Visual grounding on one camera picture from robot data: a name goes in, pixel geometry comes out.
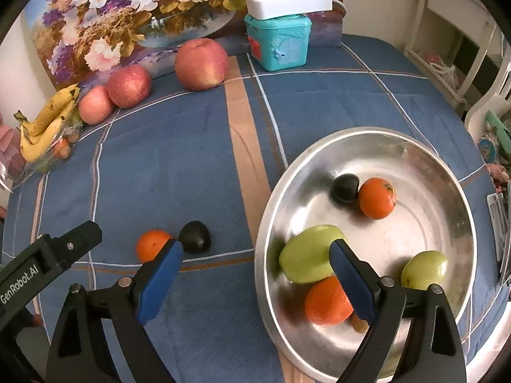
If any brown kiwi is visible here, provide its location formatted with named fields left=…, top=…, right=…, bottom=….
left=350, top=312, right=369, bottom=334

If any small green mango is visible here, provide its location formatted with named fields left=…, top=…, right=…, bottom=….
left=401, top=250, right=449, bottom=290

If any lone orange tangerine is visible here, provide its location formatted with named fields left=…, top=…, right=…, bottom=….
left=304, top=276, right=353, bottom=325

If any large green mango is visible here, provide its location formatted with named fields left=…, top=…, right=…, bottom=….
left=279, top=225, right=346, bottom=284

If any orange tangerine with stem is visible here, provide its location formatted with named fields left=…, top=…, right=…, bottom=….
left=359, top=177, right=398, bottom=220

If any dark plum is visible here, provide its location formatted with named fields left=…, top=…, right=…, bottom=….
left=179, top=221, right=211, bottom=253
left=331, top=174, right=359, bottom=204

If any person's hand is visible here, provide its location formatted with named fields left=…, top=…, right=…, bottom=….
left=32, top=314, right=44, bottom=327

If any steel round plate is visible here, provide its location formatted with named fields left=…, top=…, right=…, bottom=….
left=255, top=127, right=477, bottom=382

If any yellow banana bunch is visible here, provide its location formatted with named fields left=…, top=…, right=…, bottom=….
left=14, top=84, right=80, bottom=162

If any clear plastic fruit tray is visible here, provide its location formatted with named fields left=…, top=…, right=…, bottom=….
left=20, top=112, right=83, bottom=173

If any pale pink apple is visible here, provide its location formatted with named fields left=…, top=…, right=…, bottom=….
left=79, top=86, right=115, bottom=125

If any blue plaid tablecloth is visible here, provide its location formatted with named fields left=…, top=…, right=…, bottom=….
left=3, top=35, right=509, bottom=382

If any red apple middle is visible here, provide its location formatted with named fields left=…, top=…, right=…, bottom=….
left=107, top=65, right=152, bottom=108

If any red apple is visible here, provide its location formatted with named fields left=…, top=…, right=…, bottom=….
left=107, top=65, right=152, bottom=108
left=174, top=38, right=229, bottom=92

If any floral painting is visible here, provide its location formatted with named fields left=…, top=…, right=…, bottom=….
left=25, top=0, right=347, bottom=89

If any red apple right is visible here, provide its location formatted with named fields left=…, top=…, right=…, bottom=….
left=174, top=38, right=229, bottom=92

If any white chair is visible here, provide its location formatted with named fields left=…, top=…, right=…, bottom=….
left=403, top=0, right=511, bottom=140

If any teal house-shaped box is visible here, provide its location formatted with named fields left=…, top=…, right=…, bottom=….
left=244, top=14, right=312, bottom=72

